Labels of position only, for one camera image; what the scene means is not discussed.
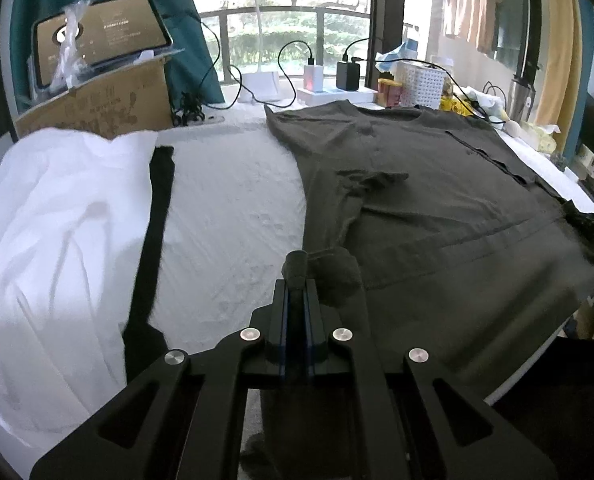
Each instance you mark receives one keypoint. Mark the white charger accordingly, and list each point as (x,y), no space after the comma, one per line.
(313,80)

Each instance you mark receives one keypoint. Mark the yellow tissue box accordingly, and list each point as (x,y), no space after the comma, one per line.
(542,137)

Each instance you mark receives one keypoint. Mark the tablet with dark screen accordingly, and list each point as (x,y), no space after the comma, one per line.
(107,30)

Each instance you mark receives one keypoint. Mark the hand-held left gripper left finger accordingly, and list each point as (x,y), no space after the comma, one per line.
(282,330)

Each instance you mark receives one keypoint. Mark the blue face mask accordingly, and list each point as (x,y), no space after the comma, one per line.
(394,55)

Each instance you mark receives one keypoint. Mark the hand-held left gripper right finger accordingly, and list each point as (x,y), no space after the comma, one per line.
(313,330)

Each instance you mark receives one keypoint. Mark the yellow duck print packet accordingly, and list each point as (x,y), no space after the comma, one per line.
(452,105)

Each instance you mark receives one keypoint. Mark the steel thermos bottle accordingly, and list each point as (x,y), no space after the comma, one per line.
(519,100)

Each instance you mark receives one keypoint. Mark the white plastic basket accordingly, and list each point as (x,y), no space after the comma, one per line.
(422,85)

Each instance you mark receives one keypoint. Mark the white power strip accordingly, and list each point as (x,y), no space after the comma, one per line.
(327,96)

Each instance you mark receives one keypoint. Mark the black window post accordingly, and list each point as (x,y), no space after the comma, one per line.
(387,0)

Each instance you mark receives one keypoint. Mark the black charger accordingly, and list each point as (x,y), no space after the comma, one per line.
(348,77)

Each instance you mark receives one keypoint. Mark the beige hanging shirt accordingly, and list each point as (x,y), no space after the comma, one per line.
(472,10)

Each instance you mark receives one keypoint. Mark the red can with yellow lid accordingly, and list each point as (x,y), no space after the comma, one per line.
(389,95)

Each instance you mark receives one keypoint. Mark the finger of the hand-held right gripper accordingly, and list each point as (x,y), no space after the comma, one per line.
(592,221)

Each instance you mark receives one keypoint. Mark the black balcony railing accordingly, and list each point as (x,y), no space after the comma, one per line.
(327,8)

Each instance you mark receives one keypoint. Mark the clear snack jar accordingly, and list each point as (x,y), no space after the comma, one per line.
(449,85)

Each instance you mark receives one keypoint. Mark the white mug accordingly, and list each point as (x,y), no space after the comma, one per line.
(588,159)

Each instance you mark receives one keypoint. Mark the black cloth strip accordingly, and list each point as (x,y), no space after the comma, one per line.
(157,210)

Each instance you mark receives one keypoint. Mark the yellow curtain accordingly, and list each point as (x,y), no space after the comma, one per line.
(557,35)

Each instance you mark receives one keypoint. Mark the white egg-shaped ball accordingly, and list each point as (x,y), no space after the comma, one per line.
(514,128)

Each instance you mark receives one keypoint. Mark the white cloth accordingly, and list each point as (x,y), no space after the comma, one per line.
(52,235)

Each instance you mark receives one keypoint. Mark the olive green t-shirt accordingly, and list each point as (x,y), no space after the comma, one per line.
(427,185)

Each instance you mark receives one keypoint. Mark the brown cardboard box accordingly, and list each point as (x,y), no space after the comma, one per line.
(102,105)

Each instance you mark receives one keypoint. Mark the clear plastic bag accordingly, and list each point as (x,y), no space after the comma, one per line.
(487,107)

